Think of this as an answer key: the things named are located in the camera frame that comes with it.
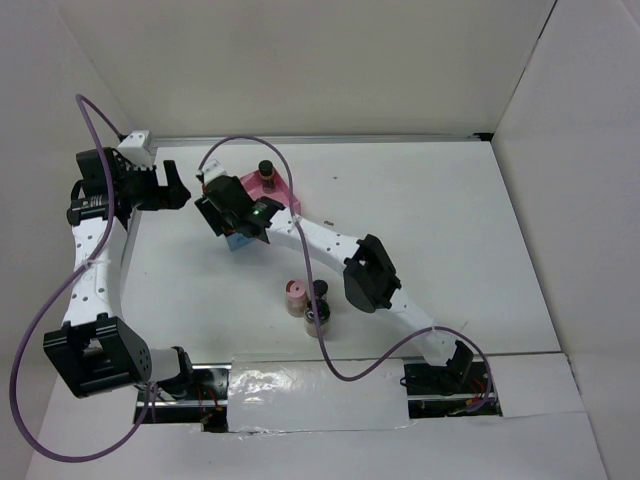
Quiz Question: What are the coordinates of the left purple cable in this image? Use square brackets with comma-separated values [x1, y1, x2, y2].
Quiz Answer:
[9, 93, 156, 460]

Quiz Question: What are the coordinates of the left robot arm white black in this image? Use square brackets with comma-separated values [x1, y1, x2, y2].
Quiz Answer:
[43, 147, 198, 399]

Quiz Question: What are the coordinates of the white taped front cover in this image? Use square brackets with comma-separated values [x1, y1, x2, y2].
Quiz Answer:
[227, 357, 414, 434]

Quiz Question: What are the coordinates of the blue drawer box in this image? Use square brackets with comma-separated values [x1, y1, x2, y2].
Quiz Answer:
[225, 233, 252, 252]

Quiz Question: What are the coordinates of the purple cable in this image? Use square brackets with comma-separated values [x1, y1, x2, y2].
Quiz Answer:
[9, 93, 156, 460]
[197, 135, 496, 412]

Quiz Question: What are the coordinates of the black-cap spice bottle front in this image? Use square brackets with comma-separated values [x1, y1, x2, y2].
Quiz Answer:
[304, 298, 331, 338]

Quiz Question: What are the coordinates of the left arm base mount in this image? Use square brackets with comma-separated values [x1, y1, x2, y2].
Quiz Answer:
[133, 363, 231, 433]

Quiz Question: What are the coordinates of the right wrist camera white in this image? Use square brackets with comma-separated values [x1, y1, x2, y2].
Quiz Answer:
[196, 158, 227, 186]

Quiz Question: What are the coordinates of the small black-cap spice bottle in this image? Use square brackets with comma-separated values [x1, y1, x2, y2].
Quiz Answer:
[258, 160, 275, 193]

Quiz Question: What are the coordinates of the pink drawer box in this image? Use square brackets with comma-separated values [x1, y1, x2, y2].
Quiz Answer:
[240, 170, 290, 208]

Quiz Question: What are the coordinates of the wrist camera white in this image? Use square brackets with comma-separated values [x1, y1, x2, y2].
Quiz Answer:
[116, 130, 154, 167]
[196, 158, 227, 186]

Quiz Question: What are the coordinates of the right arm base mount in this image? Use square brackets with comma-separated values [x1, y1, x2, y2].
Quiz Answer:
[399, 340, 501, 419]

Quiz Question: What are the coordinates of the aluminium rail back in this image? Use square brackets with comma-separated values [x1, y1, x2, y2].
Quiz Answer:
[151, 132, 494, 148]

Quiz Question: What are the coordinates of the pink-cap spice bottle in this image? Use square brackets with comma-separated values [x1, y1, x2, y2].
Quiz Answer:
[285, 280, 308, 317]

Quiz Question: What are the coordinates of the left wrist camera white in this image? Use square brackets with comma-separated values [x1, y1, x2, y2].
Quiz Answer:
[116, 130, 154, 167]

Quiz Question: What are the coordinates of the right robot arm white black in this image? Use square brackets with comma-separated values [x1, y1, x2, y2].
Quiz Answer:
[196, 170, 473, 394]

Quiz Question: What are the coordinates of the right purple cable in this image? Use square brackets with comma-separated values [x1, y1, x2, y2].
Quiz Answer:
[197, 135, 496, 412]

